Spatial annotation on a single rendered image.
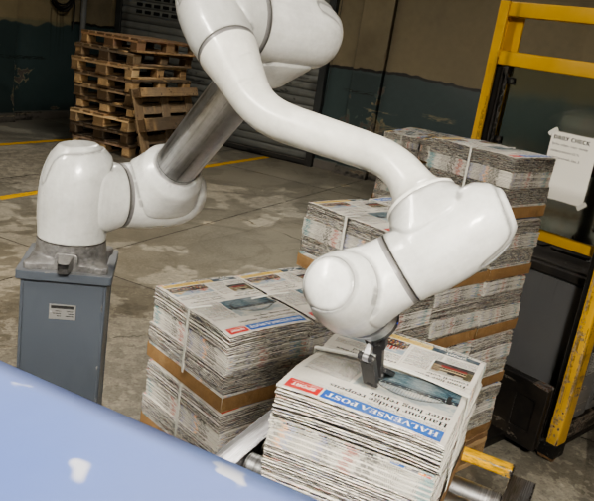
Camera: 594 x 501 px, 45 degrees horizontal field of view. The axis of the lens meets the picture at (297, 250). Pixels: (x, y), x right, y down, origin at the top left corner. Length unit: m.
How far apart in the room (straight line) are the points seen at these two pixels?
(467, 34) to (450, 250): 7.98
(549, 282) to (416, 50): 5.96
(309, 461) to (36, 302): 0.77
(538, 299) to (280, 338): 1.68
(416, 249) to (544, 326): 2.51
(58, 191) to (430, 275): 0.96
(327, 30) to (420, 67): 7.64
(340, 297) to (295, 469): 0.44
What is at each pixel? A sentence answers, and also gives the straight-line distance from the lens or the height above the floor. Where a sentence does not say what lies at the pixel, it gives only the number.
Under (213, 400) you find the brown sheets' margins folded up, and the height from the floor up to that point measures 0.63.
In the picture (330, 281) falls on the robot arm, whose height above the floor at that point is 1.29.
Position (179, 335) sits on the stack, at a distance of 2.06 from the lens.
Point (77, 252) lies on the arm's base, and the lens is 1.68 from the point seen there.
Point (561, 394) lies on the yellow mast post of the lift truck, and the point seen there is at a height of 0.33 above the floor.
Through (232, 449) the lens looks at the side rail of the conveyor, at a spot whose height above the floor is 0.80.
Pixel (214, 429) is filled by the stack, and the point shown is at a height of 0.55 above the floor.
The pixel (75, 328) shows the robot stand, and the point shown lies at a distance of 1.72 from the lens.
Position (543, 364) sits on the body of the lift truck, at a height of 0.35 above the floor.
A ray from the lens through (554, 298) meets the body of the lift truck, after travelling 3.36.
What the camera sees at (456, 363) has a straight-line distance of 1.41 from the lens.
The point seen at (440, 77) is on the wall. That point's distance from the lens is 8.90.
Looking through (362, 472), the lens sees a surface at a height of 0.93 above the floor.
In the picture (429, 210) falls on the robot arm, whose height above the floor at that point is 1.39.
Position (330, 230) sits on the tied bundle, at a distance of 2.34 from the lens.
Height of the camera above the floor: 1.57
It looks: 16 degrees down
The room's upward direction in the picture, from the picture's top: 9 degrees clockwise
